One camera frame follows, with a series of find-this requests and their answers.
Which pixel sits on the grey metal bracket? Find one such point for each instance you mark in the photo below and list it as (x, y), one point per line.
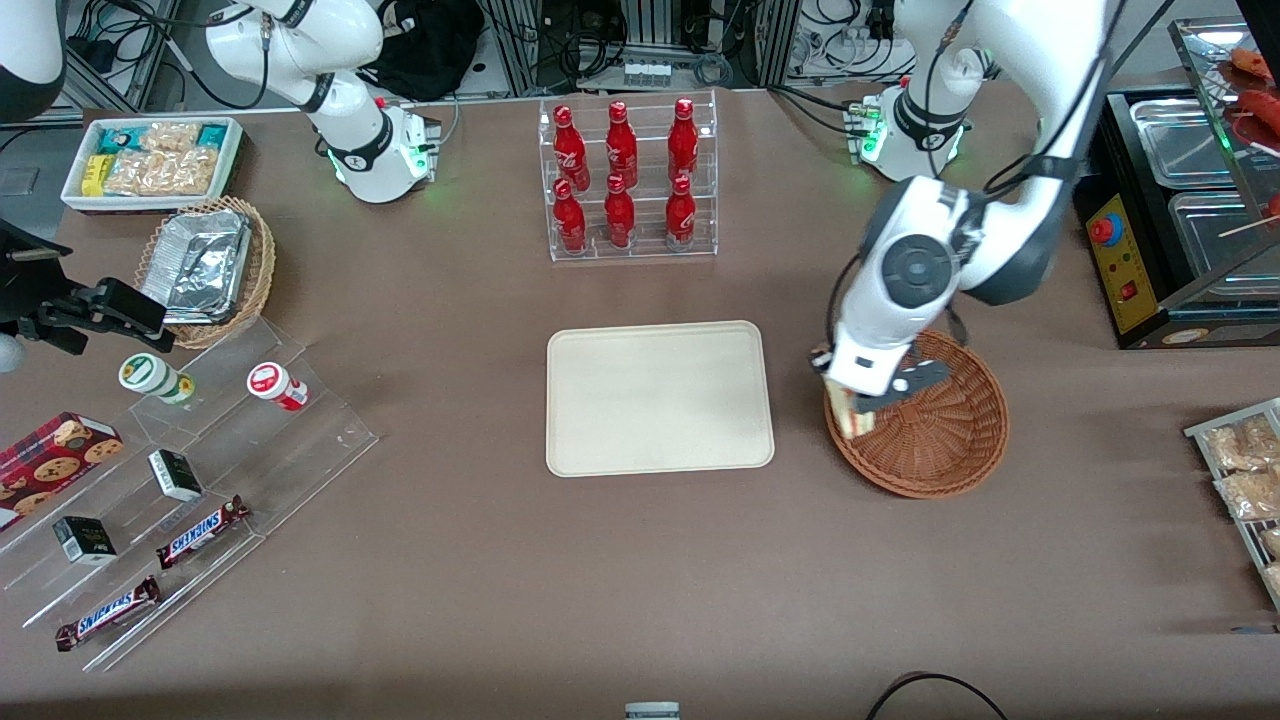
(652, 711)

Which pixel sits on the green lid cup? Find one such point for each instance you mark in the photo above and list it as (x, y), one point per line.
(152, 376)

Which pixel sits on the clear acrylic stepped display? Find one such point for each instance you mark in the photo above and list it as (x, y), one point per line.
(230, 460)

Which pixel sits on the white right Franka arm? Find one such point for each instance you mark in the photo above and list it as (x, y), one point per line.
(350, 130)

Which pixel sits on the Snickers chocolate bar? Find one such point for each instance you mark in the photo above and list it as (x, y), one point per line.
(200, 531)
(108, 612)

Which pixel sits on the small black box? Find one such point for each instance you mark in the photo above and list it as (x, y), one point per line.
(85, 540)
(175, 475)

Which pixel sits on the light wicker basket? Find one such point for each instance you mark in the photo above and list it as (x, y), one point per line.
(255, 285)

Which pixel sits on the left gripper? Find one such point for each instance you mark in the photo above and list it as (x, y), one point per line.
(815, 357)

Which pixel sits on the yellow snack packet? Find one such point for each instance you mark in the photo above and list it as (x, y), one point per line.
(95, 175)

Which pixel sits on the silver foil container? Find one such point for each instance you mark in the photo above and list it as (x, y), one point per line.
(198, 265)

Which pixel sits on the black bag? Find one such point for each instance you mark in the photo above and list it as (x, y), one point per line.
(430, 45)

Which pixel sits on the red cola bottle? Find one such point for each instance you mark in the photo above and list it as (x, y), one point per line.
(570, 150)
(619, 217)
(683, 145)
(621, 148)
(680, 215)
(568, 220)

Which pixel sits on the grey power strip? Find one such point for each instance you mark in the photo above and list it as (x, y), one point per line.
(647, 73)

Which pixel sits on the white rectangular snack bin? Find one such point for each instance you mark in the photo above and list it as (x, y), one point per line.
(75, 195)

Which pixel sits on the red lid cup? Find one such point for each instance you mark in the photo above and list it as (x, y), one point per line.
(275, 384)

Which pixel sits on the clear acrylic bottle rack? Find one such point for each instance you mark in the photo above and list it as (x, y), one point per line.
(630, 250)

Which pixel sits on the triangular sandwich wedge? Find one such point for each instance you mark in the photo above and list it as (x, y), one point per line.
(860, 423)

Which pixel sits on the black hot dog roller machine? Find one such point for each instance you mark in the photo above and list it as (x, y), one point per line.
(1125, 260)

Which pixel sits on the clear rice cracker packet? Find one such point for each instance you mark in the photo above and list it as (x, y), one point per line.
(172, 135)
(160, 173)

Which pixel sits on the red cookie box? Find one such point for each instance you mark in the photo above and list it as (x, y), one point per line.
(55, 465)

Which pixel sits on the teal snack packet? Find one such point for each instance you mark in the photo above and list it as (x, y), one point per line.
(118, 140)

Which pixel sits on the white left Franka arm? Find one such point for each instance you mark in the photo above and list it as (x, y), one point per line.
(1030, 60)

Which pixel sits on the beige rectangular tray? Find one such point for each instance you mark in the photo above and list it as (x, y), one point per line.
(660, 398)

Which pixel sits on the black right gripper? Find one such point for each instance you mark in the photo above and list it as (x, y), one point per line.
(30, 278)

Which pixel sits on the brown round wicker basket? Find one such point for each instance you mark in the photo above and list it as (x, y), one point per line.
(950, 445)

